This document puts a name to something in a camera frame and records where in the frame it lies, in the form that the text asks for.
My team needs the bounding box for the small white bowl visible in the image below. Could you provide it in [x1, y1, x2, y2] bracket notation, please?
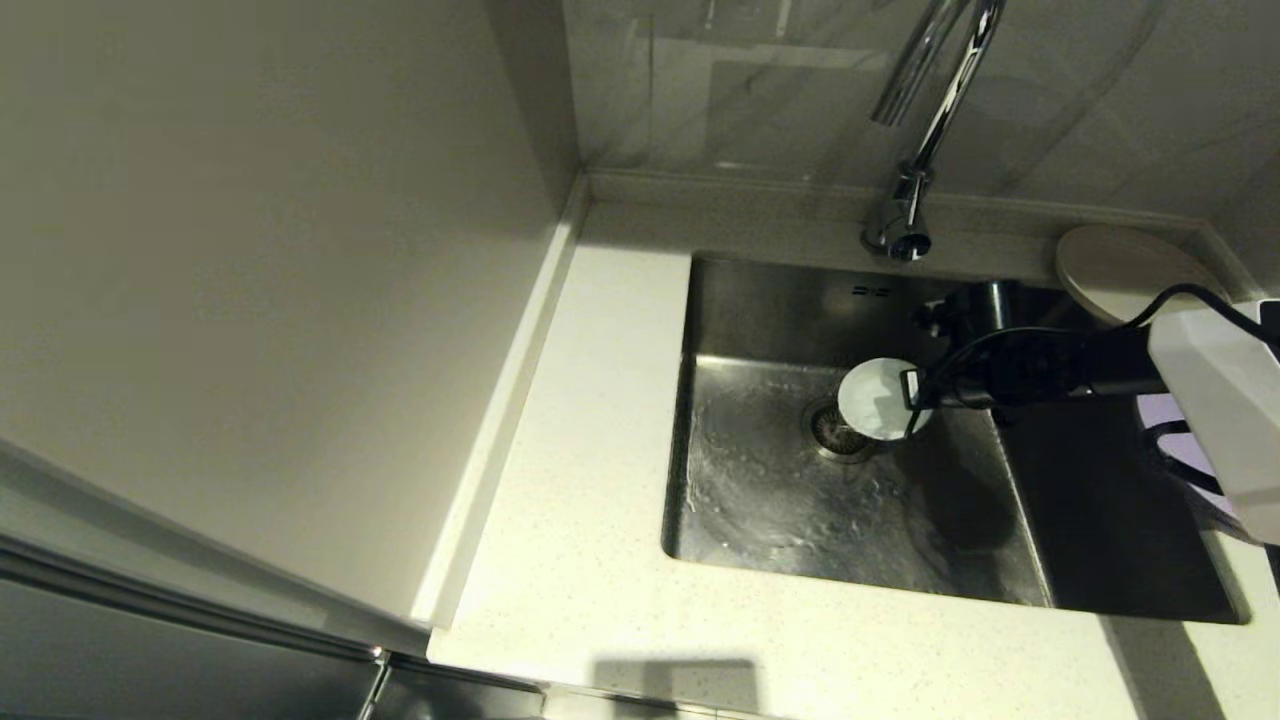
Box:
[837, 358, 936, 443]

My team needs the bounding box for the beige plate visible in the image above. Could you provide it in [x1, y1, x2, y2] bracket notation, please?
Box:
[1055, 225, 1233, 326]

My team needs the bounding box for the purple plate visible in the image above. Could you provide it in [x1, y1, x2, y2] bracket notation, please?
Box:
[1138, 393, 1241, 521]

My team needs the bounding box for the stainless steel sink basin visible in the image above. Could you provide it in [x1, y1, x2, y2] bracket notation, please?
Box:
[660, 252, 1249, 626]

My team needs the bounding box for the round metal drain strainer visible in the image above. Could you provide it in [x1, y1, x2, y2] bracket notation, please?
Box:
[802, 397, 876, 463]

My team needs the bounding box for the chrome gooseneck faucet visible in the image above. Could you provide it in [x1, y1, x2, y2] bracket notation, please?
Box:
[858, 0, 1004, 264]

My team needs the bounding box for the grey glossy cabinet door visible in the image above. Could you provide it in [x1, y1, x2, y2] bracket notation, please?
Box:
[0, 430, 546, 720]

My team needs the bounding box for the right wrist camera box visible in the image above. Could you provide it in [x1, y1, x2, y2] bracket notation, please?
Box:
[912, 300, 961, 339]

